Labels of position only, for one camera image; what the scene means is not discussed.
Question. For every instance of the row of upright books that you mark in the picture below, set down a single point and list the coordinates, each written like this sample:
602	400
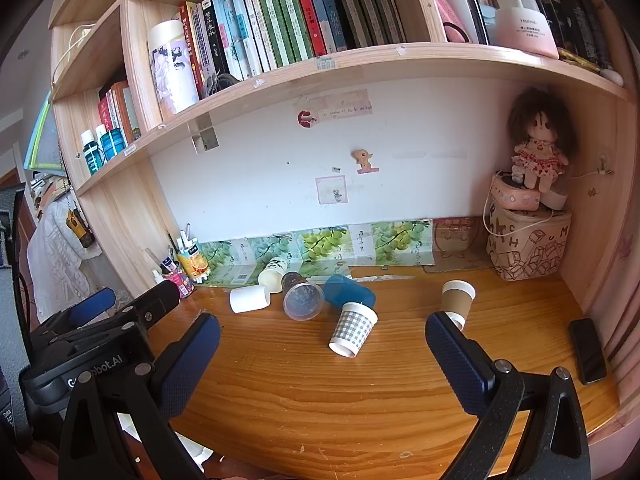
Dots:
280	30
565	10

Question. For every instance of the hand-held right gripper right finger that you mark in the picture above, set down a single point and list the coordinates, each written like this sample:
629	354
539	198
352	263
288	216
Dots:
457	360

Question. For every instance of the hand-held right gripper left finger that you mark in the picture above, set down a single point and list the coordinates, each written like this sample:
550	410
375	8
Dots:
187	365

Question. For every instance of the teal bottle with white cap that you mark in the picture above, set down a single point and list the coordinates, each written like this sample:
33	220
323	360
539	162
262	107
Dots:
92	152
112	142

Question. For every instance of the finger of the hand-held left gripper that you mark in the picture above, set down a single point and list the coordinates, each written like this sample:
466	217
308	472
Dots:
92	305
155	300

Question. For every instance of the metal shelf bracket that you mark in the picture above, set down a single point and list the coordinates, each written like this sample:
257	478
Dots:
205	135

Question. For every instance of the plain white paper cup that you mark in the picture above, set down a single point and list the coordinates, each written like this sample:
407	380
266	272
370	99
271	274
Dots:
250	300

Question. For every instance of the orange printed bottle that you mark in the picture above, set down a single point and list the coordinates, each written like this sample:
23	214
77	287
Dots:
192	265

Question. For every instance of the pink round box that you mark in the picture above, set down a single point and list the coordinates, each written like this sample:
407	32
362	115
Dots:
515	195

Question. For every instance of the wooden bookshelf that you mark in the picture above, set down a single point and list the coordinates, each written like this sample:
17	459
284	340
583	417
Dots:
400	62

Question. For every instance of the pink pouch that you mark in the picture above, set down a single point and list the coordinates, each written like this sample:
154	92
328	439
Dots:
450	17

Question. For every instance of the small row of red books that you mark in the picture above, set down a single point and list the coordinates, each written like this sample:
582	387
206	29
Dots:
117	110

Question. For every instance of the dark hair clip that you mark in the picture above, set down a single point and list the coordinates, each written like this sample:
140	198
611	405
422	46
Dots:
220	85

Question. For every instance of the beige patterned storage bag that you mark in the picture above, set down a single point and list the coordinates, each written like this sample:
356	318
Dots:
530	245

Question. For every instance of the brown-haired rag doll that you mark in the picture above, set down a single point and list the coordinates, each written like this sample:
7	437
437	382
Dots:
540	145

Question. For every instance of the gold wrapper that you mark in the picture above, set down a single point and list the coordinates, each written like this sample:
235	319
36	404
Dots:
577	59

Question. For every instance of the white printed cylinder box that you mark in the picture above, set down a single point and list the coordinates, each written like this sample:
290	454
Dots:
172	67

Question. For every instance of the grey checked paper cup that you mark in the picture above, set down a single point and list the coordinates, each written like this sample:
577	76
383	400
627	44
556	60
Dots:
352	330

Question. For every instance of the green framed board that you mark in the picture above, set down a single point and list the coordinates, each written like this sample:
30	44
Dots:
45	135

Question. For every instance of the pink paper note strip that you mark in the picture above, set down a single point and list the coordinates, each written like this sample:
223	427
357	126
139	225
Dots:
345	104

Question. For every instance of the pink printed paper bag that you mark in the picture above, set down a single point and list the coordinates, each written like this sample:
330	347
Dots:
457	242

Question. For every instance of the pink square wall note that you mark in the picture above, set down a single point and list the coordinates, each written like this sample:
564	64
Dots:
331	190

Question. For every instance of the white cup with green print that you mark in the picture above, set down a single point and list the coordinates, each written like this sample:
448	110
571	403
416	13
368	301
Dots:
272	275

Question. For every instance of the blue plastic cup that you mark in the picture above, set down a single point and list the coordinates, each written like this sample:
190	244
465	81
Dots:
347	290

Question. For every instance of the black smartphone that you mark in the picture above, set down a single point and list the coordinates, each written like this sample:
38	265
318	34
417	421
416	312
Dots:
587	350

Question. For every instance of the pink lotion bottle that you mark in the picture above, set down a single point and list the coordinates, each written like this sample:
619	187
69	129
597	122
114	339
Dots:
525	27

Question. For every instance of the red mushroom wall sticker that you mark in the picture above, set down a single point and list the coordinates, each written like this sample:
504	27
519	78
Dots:
306	119

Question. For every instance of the brown sleeved paper cup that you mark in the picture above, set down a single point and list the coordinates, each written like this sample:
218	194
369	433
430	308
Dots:
457	302

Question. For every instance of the yellow duck wall sticker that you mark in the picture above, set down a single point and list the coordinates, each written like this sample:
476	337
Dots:
362	159

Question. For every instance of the clear plastic cup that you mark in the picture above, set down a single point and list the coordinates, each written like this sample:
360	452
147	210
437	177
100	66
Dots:
302	300

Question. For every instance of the pink pen holder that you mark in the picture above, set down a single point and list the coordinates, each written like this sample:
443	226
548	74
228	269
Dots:
177	280

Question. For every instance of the yellow and black tool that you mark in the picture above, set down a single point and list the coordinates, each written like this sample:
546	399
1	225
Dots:
80	227

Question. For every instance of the grape printed paper strip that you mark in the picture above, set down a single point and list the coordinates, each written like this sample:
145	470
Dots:
320	245

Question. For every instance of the white lace cloth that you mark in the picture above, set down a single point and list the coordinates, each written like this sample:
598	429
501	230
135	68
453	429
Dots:
60	255

